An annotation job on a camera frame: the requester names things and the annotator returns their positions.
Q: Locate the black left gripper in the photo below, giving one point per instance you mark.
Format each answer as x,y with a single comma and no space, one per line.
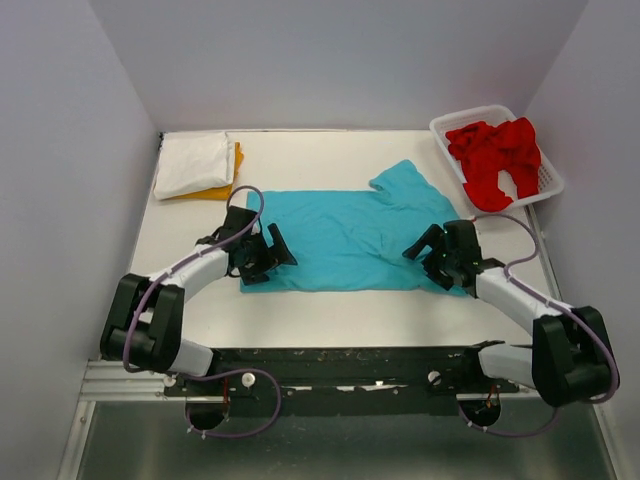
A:
273,256

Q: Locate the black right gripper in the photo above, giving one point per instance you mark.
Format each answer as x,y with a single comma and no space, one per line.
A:
432,237

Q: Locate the teal t shirt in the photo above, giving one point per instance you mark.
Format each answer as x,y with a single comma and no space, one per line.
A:
353,240

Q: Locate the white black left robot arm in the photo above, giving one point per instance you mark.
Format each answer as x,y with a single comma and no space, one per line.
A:
143,328

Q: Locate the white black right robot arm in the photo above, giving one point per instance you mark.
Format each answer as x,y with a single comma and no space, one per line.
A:
569,359

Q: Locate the folded yellow t shirt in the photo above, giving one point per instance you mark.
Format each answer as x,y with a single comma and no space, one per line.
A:
218,193

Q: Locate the red t shirt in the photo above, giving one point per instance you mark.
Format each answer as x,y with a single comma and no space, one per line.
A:
484,151

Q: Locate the white plastic basket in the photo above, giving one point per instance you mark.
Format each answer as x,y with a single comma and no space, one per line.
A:
550,183

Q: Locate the folded white t shirt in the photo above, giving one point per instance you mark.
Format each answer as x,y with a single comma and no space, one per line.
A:
193,161

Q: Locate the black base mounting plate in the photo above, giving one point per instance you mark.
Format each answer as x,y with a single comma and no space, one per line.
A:
331,382

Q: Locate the aluminium frame rail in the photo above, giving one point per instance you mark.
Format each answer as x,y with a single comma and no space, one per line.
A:
125,429

